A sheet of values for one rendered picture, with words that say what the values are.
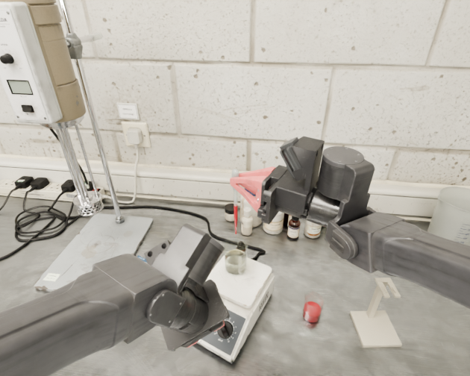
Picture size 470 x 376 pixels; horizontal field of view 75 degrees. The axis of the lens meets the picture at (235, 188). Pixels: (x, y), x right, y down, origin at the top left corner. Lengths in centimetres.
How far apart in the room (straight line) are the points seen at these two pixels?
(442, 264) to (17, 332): 39
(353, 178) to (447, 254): 13
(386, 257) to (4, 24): 67
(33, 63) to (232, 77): 49
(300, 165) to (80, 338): 34
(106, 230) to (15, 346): 74
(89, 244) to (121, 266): 62
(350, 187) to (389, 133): 57
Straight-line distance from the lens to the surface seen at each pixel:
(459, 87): 102
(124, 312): 32
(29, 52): 66
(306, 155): 45
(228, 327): 66
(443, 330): 85
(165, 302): 35
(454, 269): 39
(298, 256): 88
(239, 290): 67
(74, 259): 94
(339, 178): 45
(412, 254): 41
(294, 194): 48
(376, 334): 77
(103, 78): 104
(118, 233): 98
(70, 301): 31
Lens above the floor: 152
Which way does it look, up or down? 33 degrees down
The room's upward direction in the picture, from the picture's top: straight up
